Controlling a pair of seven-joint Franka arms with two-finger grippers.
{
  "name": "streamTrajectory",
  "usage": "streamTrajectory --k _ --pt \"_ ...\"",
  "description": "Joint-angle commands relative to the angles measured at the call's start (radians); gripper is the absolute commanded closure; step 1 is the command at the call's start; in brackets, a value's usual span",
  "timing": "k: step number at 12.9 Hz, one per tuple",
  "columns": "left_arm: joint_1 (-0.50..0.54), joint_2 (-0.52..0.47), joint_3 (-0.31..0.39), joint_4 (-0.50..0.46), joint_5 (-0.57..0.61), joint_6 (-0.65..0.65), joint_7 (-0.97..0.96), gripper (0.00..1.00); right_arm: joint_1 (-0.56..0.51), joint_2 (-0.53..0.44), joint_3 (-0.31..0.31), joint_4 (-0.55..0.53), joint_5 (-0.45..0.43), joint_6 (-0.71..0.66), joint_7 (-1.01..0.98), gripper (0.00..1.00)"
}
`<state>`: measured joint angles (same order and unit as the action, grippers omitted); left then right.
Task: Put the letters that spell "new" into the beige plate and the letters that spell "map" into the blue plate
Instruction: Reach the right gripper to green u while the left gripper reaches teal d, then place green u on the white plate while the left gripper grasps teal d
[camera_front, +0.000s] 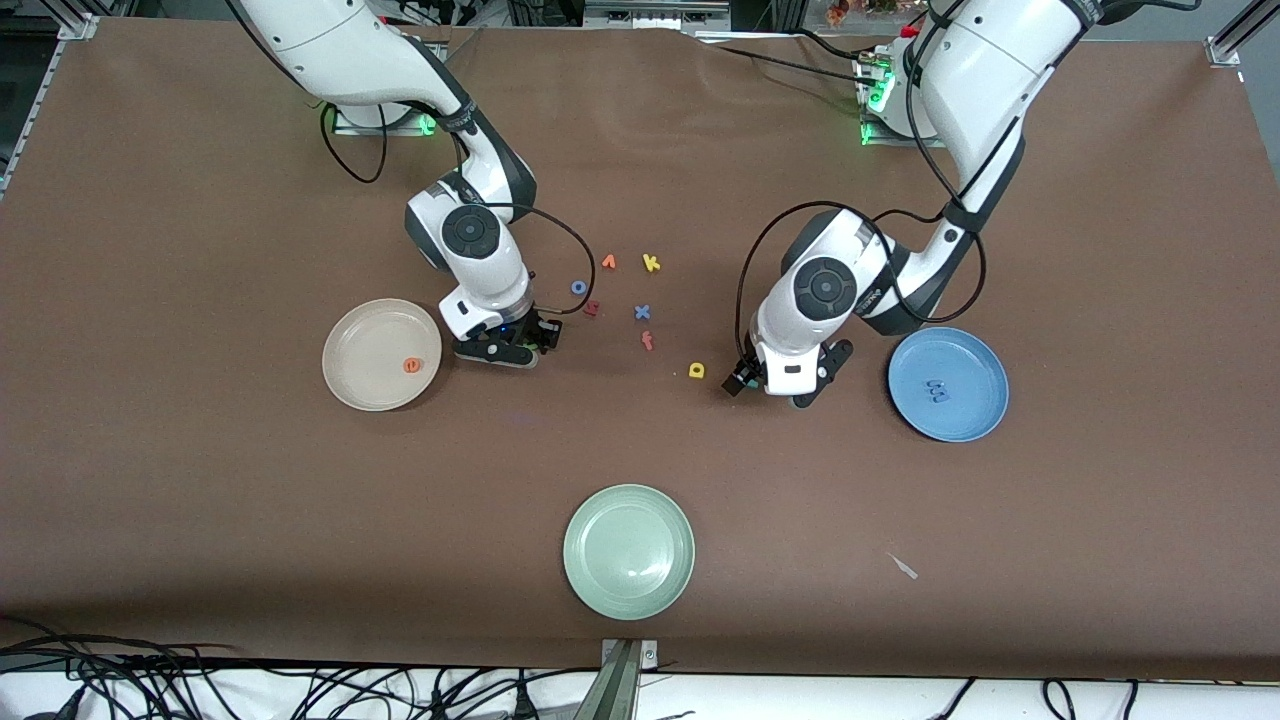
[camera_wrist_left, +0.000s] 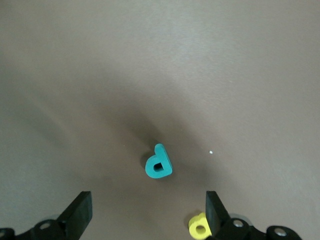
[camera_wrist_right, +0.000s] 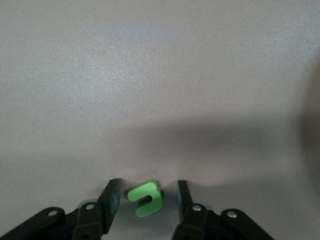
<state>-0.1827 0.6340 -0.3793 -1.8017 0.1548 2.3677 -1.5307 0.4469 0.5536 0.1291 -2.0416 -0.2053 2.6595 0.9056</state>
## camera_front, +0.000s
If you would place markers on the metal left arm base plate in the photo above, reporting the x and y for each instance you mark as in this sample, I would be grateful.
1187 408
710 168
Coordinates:
885 141

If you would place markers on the aluminium profile bar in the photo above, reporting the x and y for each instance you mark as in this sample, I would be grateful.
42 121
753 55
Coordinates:
625 685

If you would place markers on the blue round plate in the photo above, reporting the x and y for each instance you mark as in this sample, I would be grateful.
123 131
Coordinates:
965 400

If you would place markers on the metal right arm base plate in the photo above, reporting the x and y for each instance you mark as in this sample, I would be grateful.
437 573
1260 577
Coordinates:
370 130

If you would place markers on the aluminium frame rail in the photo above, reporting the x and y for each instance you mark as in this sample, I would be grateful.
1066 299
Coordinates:
85 25
1225 50

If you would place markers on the pale green round plate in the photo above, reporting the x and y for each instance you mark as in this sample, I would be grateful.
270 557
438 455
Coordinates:
629 552

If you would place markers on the orange dried flowers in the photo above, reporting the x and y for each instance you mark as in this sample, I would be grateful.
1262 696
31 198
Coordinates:
838 12

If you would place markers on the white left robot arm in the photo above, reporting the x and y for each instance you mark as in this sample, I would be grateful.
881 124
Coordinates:
990 70

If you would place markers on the small white paper scrap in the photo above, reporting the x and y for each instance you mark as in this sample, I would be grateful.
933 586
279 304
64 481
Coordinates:
903 567

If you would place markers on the yellow foam letter k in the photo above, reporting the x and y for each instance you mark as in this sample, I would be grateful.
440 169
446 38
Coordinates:
650 263

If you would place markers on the beige round plate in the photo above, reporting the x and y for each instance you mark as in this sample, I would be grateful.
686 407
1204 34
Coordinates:
381 340

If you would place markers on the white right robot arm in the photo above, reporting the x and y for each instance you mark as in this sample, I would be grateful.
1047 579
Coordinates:
330 50

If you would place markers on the blue foam letter m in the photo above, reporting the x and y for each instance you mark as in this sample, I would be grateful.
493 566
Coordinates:
937 391

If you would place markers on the grey equipment box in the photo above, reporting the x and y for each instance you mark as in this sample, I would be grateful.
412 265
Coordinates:
655 15

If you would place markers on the brown table cover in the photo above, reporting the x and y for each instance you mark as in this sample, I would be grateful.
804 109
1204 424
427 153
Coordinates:
640 450

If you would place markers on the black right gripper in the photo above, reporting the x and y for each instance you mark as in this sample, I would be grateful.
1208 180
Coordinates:
541 329

